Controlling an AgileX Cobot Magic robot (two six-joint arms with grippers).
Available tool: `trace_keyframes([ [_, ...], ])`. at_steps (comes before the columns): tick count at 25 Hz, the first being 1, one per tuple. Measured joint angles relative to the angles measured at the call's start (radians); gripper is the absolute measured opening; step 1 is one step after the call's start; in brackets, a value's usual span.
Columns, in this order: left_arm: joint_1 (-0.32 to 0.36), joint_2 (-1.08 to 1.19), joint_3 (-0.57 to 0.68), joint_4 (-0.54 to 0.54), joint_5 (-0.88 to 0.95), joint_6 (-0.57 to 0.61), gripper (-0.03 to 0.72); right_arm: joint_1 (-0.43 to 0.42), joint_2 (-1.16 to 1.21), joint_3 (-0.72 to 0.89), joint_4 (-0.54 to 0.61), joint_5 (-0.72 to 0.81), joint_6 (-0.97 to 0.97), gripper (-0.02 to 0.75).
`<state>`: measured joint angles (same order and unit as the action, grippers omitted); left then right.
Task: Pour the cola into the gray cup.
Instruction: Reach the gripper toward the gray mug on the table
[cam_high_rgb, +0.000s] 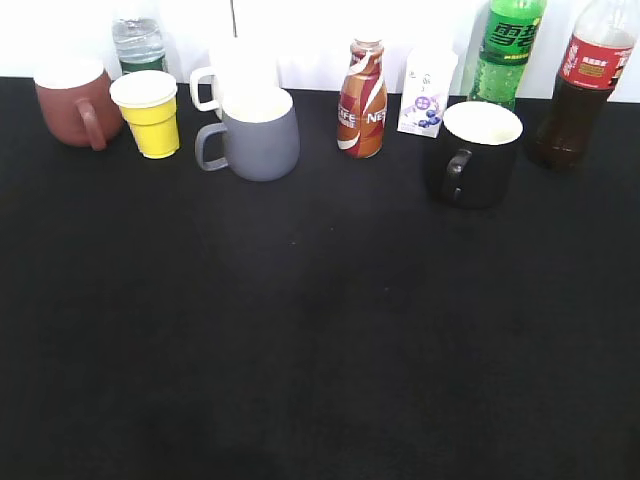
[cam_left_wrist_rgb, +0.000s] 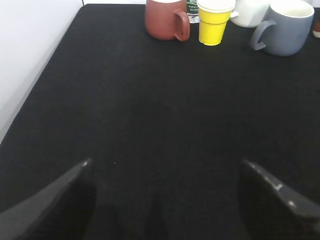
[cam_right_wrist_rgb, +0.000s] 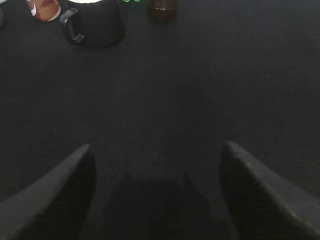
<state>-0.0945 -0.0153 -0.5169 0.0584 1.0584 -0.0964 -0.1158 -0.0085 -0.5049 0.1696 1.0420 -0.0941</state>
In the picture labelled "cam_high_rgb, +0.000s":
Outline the grey ceramic mug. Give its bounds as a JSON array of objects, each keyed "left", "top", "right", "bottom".
[{"left": 195, "top": 86, "right": 300, "bottom": 182}]

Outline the cola bottle red label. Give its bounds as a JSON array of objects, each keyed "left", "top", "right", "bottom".
[{"left": 527, "top": 1, "right": 639, "bottom": 170}]

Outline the yellow paper cup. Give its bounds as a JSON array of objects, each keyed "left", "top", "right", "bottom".
[{"left": 109, "top": 70, "right": 180, "bottom": 159}]

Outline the green sprite bottle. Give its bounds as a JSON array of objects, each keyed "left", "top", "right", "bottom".
[{"left": 467, "top": 0, "right": 547, "bottom": 111}]

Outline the Nescafe coffee bottle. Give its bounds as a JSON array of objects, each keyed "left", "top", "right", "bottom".
[{"left": 337, "top": 35, "right": 387, "bottom": 159}]

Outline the black ceramic mug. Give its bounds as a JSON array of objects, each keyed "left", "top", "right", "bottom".
[{"left": 424, "top": 101, "right": 523, "bottom": 209}]

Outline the white ceramic mug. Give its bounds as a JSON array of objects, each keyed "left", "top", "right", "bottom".
[{"left": 189, "top": 37, "right": 280, "bottom": 119}]

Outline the white blueberry milk carton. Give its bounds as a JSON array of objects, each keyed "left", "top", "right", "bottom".
[{"left": 397, "top": 47, "right": 458, "bottom": 138}]

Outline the clear water bottle green label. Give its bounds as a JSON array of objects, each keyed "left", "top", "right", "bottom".
[{"left": 111, "top": 0, "right": 167, "bottom": 75}]

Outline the brown ceramic mug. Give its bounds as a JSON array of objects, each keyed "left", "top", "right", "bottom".
[{"left": 33, "top": 56, "right": 124, "bottom": 151}]

